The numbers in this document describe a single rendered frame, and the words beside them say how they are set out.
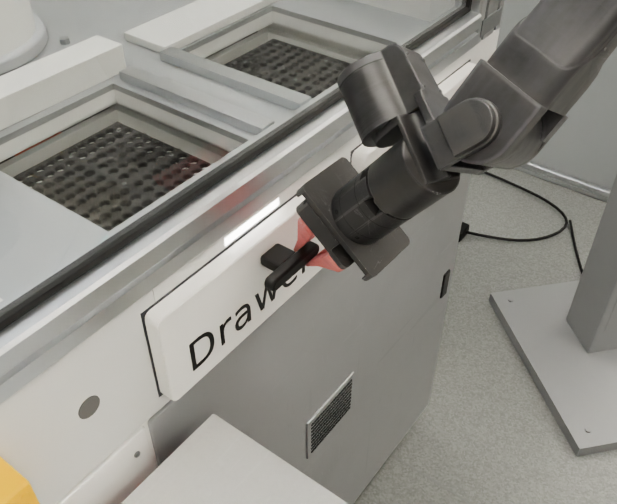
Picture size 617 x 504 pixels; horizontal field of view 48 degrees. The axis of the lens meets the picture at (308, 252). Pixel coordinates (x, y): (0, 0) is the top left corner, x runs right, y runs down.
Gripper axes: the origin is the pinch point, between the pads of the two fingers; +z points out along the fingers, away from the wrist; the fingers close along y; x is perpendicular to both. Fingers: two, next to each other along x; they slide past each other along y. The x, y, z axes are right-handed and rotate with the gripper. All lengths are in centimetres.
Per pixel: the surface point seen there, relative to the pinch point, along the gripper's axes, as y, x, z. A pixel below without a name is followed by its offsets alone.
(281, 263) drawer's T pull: 0.8, 4.1, -1.0
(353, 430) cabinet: -30, -20, 46
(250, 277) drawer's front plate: 1.6, 6.0, 1.8
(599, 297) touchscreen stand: -53, -94, 44
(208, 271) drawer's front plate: 4.3, 10.5, -0.3
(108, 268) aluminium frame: 8.9, 19.7, -4.3
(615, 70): -17, -164, 42
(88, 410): 1.2, 24.9, 4.7
